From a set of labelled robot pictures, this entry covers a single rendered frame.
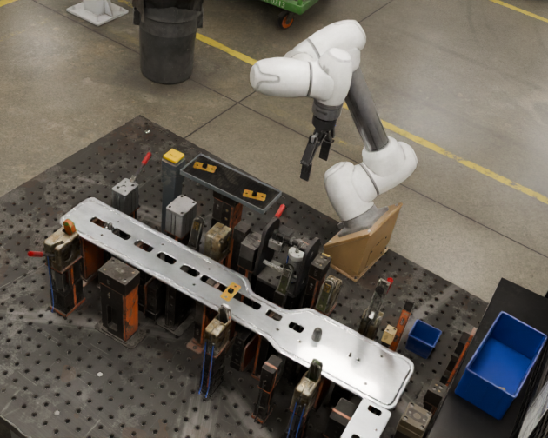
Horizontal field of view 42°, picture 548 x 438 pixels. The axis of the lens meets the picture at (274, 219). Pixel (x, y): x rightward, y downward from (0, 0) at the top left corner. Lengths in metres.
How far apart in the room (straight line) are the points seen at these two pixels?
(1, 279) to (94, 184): 0.66
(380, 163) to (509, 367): 0.95
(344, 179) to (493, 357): 0.93
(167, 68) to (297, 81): 3.28
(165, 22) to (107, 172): 1.88
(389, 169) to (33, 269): 1.48
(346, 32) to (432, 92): 3.25
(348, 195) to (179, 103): 2.47
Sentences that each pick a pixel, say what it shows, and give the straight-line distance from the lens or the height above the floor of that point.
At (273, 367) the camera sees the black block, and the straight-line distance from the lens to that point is 2.33.
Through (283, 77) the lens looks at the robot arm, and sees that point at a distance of 2.05.
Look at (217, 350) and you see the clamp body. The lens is 2.38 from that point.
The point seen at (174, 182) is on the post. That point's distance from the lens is 2.81.
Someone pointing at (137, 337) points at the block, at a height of 0.70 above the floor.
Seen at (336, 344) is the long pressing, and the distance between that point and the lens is 2.41.
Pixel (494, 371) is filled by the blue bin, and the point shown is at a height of 1.03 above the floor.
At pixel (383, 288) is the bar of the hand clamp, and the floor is 1.22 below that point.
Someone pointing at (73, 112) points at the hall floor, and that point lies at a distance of 5.06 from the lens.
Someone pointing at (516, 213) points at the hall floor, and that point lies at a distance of 4.89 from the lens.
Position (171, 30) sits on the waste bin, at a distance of 5.12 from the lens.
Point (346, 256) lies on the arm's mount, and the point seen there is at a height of 0.80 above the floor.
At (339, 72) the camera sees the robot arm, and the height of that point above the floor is 1.84.
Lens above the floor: 2.85
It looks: 42 degrees down
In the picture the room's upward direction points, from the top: 10 degrees clockwise
